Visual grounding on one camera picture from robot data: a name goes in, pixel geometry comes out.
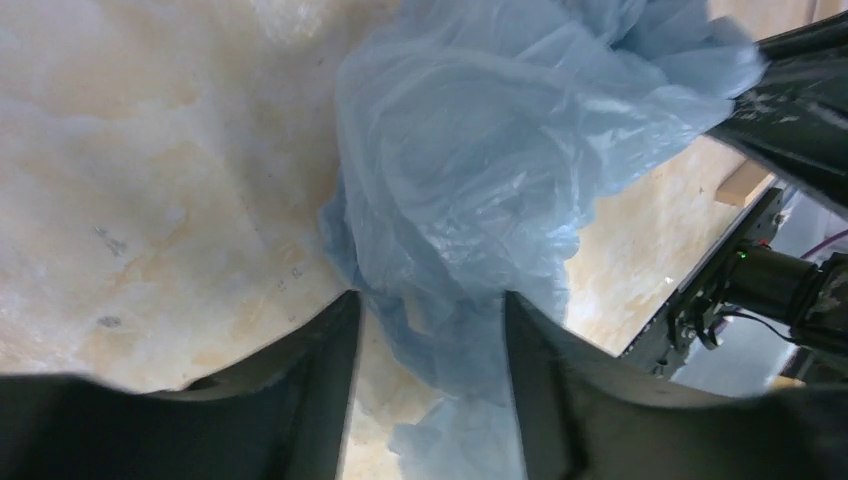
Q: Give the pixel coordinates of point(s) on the wooden stick on floor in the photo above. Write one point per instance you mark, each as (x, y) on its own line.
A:
(744, 185)

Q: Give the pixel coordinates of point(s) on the light blue plastic trash bag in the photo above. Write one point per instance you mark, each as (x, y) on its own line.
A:
(475, 137)

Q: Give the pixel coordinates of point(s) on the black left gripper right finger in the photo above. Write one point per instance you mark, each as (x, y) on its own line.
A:
(583, 414)

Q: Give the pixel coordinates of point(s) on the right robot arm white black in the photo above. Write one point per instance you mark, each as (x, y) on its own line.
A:
(749, 308)

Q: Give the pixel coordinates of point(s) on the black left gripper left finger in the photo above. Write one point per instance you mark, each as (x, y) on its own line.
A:
(279, 413)

